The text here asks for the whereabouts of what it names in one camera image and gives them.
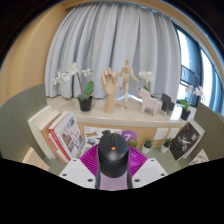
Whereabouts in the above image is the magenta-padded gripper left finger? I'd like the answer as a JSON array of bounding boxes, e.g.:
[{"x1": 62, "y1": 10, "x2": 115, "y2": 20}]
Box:
[{"x1": 58, "y1": 145, "x2": 103, "y2": 191}]

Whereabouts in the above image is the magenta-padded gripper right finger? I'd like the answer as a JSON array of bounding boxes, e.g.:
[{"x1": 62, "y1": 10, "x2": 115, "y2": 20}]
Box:
[{"x1": 124, "y1": 145, "x2": 169, "y2": 190}]

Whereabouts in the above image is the black computer mouse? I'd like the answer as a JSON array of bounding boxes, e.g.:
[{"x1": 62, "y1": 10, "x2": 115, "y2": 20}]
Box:
[{"x1": 97, "y1": 130, "x2": 130, "y2": 179}]

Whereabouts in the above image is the white book with photo cover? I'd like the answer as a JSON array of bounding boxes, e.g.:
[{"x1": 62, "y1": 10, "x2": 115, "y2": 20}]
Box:
[{"x1": 53, "y1": 112, "x2": 86, "y2": 162}]

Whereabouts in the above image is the white sticker sheet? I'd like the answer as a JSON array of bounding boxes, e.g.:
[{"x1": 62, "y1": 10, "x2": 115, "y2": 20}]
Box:
[{"x1": 83, "y1": 126, "x2": 123, "y2": 149}]

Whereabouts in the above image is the purple round number sticker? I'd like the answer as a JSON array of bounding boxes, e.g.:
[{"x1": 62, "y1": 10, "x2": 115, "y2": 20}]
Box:
[{"x1": 120, "y1": 130, "x2": 138, "y2": 143}]

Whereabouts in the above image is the beige book with red text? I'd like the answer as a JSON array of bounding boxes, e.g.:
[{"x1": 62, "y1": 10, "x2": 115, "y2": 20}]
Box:
[{"x1": 21, "y1": 146, "x2": 50, "y2": 172}]

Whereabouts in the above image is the black cover book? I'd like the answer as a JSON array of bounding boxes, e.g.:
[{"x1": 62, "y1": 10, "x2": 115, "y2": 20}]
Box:
[{"x1": 168, "y1": 120, "x2": 206, "y2": 162}]

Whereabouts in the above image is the tan brown book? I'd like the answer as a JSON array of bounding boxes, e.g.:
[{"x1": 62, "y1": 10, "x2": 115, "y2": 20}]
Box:
[{"x1": 41, "y1": 113, "x2": 69, "y2": 164}]

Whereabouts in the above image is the colourful sticker card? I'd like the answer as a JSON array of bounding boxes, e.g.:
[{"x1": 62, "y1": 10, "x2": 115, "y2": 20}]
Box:
[{"x1": 188, "y1": 148, "x2": 210, "y2": 167}]

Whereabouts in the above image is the thin white book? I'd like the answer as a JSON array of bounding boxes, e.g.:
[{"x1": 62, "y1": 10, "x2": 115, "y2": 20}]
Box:
[{"x1": 37, "y1": 109, "x2": 63, "y2": 159}]

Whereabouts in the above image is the white orchid in black pot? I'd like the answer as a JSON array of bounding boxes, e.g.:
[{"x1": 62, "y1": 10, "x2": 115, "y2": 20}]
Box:
[
  {"x1": 52, "y1": 62, "x2": 95, "y2": 112},
  {"x1": 176, "y1": 84, "x2": 205, "y2": 121}
]

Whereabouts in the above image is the pale pink wooden horse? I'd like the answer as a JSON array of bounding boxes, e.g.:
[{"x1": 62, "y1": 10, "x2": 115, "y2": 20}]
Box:
[{"x1": 137, "y1": 87, "x2": 162, "y2": 117}]

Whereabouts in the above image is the black wooden horse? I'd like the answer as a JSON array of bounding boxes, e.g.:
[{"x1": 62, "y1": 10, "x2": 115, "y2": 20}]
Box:
[{"x1": 159, "y1": 93, "x2": 176, "y2": 116}]

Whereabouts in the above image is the white orchid plant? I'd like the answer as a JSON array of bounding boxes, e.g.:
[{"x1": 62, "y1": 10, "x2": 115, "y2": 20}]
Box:
[{"x1": 138, "y1": 70, "x2": 161, "y2": 99}]

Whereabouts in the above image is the wooden artist mannequin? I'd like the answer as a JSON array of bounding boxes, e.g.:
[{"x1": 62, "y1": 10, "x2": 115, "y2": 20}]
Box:
[{"x1": 117, "y1": 58, "x2": 141, "y2": 108}]

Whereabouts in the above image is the grey curtain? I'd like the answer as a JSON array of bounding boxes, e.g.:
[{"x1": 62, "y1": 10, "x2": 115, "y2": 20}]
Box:
[{"x1": 44, "y1": 2, "x2": 183, "y2": 101}]

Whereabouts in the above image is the white wall socket plate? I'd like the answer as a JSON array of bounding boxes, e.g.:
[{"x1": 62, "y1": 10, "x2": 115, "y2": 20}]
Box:
[
  {"x1": 167, "y1": 127, "x2": 180, "y2": 139},
  {"x1": 153, "y1": 127, "x2": 169, "y2": 141}
]

